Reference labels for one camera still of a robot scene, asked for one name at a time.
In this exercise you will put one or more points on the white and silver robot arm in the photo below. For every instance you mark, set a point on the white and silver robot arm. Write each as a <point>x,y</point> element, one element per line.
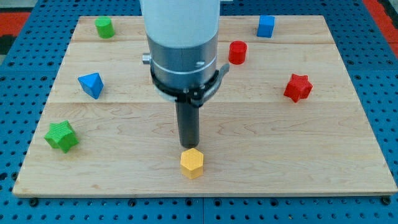
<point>182,37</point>

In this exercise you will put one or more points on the red star block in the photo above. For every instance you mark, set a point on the red star block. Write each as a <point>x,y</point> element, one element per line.
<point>298,87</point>

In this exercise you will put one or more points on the green star block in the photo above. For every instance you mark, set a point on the green star block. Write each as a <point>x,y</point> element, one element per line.
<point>61,136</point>

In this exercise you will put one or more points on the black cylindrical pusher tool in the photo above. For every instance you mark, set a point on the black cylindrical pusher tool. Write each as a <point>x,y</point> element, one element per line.
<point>188,124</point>

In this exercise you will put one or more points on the black clamp with lever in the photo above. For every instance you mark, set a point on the black clamp with lever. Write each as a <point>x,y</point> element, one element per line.
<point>193,96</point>

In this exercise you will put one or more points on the yellow hexagon block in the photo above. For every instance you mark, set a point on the yellow hexagon block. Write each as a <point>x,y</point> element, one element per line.
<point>191,163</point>

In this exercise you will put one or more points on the red cylinder block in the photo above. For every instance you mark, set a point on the red cylinder block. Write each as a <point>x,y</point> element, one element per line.
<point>237,52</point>

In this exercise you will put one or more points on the light wooden board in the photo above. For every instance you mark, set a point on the light wooden board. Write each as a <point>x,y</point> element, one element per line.
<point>256,142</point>

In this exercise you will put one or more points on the blue cube block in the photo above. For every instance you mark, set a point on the blue cube block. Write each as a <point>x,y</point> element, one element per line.
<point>266,26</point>

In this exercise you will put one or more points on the blue triangular prism block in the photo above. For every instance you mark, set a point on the blue triangular prism block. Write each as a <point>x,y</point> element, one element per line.
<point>92,84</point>

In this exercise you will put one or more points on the green cylinder block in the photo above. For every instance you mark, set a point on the green cylinder block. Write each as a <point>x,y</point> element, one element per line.
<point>104,27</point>

